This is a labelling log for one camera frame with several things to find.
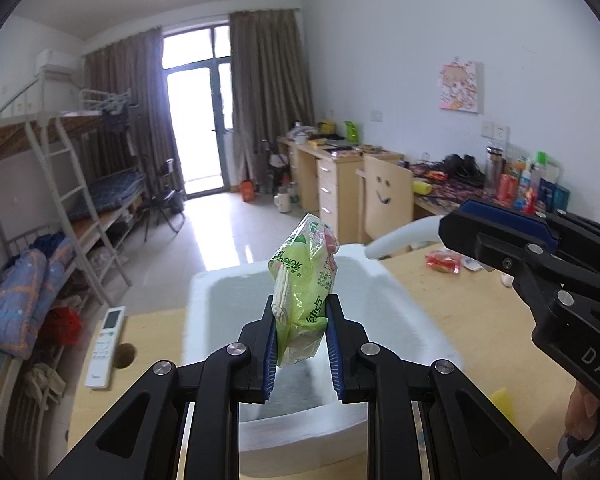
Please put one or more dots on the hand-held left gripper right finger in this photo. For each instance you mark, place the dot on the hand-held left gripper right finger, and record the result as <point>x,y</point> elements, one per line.
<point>334,360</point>

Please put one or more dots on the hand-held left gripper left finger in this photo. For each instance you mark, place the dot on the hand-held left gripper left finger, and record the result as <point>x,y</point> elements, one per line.
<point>269,360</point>

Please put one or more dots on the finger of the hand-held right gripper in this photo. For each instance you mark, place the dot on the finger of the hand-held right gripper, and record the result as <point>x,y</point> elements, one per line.
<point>510,216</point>
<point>485,242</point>

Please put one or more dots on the white foam box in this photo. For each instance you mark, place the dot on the white foam box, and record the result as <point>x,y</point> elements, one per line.
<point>380,320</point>

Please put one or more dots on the green tissue packet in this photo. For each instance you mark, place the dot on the green tissue packet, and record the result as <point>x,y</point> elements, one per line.
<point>300,290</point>

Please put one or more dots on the yellow mesh sponge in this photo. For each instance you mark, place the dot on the yellow mesh sponge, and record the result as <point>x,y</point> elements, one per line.
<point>502,402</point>

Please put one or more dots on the person's right hand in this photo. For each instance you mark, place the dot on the person's right hand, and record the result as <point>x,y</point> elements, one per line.
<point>585,410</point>

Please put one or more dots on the small white packet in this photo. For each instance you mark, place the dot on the small white packet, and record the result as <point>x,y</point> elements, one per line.
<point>472,265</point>

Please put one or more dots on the group of toiletry bottles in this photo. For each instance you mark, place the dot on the group of toiletry bottles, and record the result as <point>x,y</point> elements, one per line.
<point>525,185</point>

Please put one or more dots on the red snack packet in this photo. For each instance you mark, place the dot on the red snack packet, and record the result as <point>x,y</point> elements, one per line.
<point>442,262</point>

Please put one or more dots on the desk with patterned cloth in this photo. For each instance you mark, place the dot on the desk with patterned cloth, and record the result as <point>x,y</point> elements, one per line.
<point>450,192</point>

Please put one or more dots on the yellow packet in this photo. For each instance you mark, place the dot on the yellow packet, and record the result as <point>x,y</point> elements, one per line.
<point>422,189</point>

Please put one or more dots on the wooden chair with smiley face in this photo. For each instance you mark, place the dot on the wooden chair with smiley face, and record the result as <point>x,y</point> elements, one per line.
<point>385,200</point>

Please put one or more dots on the white remote control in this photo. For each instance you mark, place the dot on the white remote control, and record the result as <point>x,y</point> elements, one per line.
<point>105,345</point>

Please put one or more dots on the wooden desk with drawers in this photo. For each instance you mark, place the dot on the wooden desk with drawers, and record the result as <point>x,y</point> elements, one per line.
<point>330,185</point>

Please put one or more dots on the orange plastic bag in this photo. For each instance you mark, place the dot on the orange plastic bag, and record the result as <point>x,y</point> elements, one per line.
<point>248,191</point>

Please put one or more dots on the green bag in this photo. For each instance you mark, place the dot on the green bag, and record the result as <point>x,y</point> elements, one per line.
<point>351,131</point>

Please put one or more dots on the black folding chair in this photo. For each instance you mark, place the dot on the black folding chair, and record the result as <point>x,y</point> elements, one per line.
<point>162,200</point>

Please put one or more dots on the red bag under bed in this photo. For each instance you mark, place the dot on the red bag under bed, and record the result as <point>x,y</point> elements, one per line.
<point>62,325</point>

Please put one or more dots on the blue checked mattress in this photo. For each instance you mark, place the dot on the blue checked mattress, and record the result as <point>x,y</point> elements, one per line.
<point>110,192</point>

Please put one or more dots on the brown curtain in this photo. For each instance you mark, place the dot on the brown curtain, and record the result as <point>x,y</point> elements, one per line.
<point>125,110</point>
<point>270,100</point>

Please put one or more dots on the glass balcony door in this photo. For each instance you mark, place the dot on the glass balcony door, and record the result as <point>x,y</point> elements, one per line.
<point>195,110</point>

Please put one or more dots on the blue plaid quilt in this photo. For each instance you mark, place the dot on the blue plaid quilt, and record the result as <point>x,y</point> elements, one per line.
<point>15,290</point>

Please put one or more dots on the white metal bunk bed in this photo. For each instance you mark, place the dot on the white metal bunk bed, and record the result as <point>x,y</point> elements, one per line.
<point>45,130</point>
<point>107,110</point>

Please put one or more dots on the white air conditioner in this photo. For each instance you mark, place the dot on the white air conditioner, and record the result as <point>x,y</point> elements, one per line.
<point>57,62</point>

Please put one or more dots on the white wall socket pair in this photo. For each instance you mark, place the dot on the white wall socket pair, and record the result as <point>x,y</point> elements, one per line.
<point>495,130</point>

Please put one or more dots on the pink cartoon wall picture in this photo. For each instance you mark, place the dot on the pink cartoon wall picture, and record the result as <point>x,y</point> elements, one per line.
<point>460,86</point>

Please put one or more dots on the small white wall switch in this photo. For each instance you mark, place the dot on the small white wall switch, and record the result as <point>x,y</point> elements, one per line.
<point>376,116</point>

